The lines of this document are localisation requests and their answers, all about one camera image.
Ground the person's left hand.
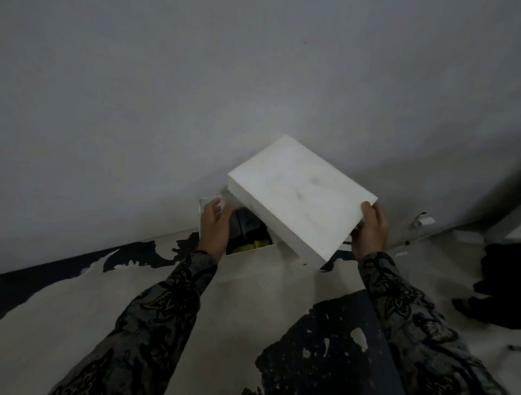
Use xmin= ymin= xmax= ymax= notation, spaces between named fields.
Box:
xmin=197 ymin=198 xmax=236 ymax=263

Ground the person's right hand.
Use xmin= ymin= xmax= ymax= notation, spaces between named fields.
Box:
xmin=351 ymin=201 xmax=390 ymax=263

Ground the purple grey cloth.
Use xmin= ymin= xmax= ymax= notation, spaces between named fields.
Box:
xmin=228 ymin=206 xmax=265 ymax=245

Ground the white box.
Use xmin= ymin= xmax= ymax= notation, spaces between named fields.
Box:
xmin=198 ymin=188 xmax=304 ymax=282

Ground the white box lid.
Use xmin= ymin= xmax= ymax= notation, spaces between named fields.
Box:
xmin=227 ymin=135 xmax=378 ymax=269

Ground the person's left forearm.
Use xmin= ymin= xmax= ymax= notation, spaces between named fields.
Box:
xmin=48 ymin=250 xmax=219 ymax=395

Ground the person's right forearm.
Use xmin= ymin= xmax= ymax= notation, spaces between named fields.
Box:
xmin=358 ymin=252 xmax=510 ymax=395

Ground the white power adapter with cable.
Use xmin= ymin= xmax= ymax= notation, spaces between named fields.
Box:
xmin=405 ymin=211 xmax=436 ymax=247

